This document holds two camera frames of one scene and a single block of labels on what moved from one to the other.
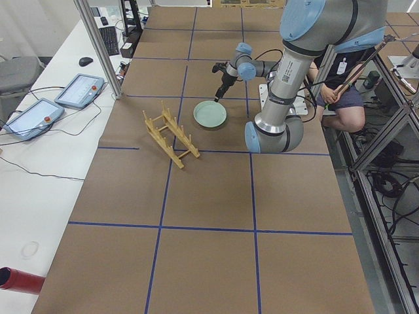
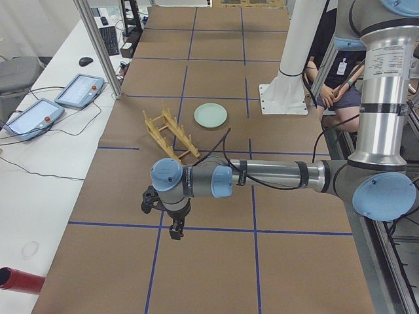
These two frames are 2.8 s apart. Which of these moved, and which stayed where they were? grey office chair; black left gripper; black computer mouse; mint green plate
Moved: black left gripper
Stayed: mint green plate; black computer mouse; grey office chair
